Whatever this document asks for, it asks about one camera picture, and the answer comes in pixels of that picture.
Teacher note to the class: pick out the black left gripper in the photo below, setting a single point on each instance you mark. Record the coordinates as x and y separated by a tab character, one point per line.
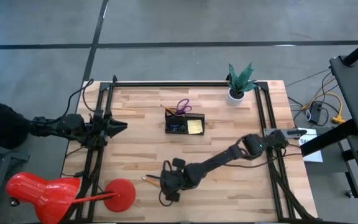
100	127

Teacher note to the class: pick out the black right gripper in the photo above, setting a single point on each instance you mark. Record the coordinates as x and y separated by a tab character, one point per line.
172	182

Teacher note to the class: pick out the black pen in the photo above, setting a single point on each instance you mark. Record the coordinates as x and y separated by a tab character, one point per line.
154	177

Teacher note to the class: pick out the orange wooden pencil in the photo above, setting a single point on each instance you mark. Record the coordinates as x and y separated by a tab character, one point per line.
168	109
151	182

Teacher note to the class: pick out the black binder clip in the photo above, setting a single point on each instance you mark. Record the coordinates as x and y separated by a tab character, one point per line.
169	128
182	128

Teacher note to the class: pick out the yellow sticky note pad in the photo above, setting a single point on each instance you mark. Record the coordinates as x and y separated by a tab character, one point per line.
195	127

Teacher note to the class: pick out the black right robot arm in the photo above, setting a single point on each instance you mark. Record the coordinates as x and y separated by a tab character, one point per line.
216	161

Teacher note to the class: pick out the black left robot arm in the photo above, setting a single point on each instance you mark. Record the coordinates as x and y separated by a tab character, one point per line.
70	124

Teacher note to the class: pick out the black mesh desk organizer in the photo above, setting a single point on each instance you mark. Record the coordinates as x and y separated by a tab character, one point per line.
174	119

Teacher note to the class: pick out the red desk lamp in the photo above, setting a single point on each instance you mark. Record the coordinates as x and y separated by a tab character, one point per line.
42	196

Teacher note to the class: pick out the snake plant in white pot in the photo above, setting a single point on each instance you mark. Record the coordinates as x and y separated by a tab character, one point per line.
236	98

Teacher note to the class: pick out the black caster wheel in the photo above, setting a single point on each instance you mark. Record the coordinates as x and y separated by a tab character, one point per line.
15	202
350	194

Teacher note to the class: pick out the white paper sheet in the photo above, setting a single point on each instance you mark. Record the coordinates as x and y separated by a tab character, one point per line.
311	137

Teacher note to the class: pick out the black power adapter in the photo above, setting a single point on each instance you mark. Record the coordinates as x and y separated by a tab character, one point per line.
315	112

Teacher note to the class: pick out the black aluminium rig frame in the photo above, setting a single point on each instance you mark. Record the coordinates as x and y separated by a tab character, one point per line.
182	84

